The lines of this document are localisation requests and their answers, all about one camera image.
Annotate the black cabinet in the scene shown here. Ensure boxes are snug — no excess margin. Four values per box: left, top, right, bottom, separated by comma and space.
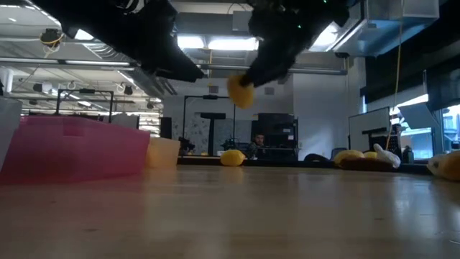
250, 112, 300, 162

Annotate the grey tilted screen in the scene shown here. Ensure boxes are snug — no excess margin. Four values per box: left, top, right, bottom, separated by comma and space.
397, 102, 440, 130

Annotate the rectangular metal ceiling duct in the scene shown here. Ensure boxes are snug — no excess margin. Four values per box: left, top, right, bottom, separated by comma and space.
333, 0, 440, 58

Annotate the person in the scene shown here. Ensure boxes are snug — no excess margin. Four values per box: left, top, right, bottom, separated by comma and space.
246, 132, 269, 160

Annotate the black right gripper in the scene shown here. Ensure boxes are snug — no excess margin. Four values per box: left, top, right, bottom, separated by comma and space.
239, 0, 349, 88

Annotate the ceiling light panel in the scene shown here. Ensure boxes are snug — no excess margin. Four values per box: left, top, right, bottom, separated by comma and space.
176, 35, 206, 50
207, 37, 259, 51

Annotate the pale yellow lemon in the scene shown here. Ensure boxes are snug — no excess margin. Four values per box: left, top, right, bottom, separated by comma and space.
333, 149, 366, 166

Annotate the whiteboard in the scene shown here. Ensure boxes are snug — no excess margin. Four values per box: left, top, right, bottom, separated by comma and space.
347, 106, 392, 153

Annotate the orange plastic basket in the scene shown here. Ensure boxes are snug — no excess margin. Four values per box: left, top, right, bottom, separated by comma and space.
145, 137, 181, 169

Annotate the dark bottle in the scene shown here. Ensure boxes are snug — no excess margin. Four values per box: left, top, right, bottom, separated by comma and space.
402, 145, 415, 165

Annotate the yellow hanging cable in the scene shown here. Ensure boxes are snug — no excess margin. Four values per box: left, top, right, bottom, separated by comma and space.
385, 0, 405, 150

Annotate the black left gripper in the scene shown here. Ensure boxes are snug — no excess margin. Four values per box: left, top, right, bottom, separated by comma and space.
118, 0, 205, 83

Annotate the hanging cable reel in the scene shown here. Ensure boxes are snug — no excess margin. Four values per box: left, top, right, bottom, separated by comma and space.
39, 27, 65, 50

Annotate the pink plastic basket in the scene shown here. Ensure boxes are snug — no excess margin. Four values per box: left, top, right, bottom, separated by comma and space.
0, 114, 151, 185

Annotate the black speaker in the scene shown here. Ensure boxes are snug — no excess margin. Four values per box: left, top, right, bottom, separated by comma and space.
160, 117, 173, 140

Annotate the dark office chair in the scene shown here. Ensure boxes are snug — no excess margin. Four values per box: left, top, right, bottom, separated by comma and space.
303, 153, 335, 163

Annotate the black station frame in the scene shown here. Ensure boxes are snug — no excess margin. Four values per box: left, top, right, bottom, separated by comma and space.
55, 88, 115, 125
182, 94, 237, 156

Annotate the grey ceiling pipe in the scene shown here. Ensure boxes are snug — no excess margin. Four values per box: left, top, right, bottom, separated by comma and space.
0, 56, 348, 76

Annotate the grey ceiling box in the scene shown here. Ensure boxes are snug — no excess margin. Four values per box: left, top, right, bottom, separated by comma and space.
231, 10, 252, 32

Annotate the black metal table frame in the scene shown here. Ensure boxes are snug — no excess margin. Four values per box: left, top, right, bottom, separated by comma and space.
175, 155, 432, 174

